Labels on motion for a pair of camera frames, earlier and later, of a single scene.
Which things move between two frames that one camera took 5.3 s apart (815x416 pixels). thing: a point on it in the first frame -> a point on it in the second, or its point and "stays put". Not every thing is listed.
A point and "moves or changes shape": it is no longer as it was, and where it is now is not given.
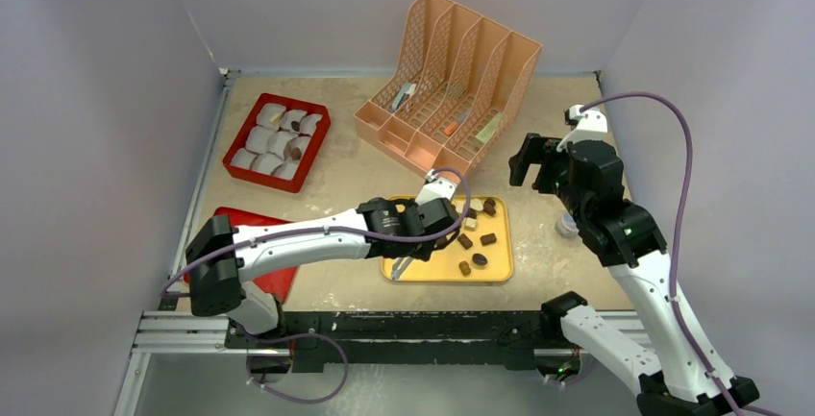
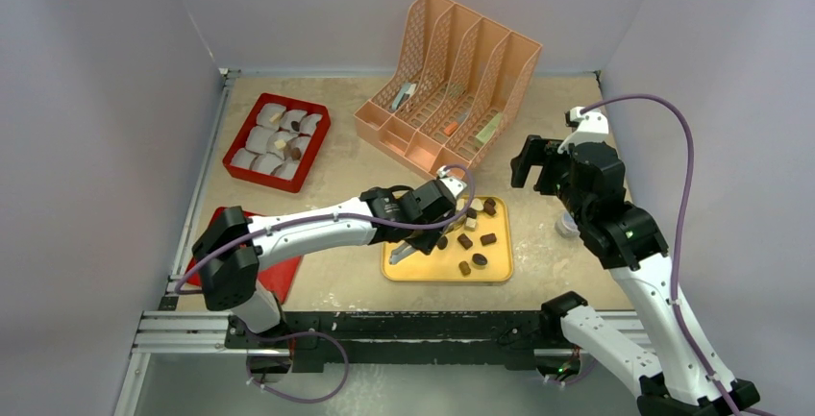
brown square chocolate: (465, 241) stays put
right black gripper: (541, 162) stays put
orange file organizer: (463, 82) stays put
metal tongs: (399, 265) moves or changes shape
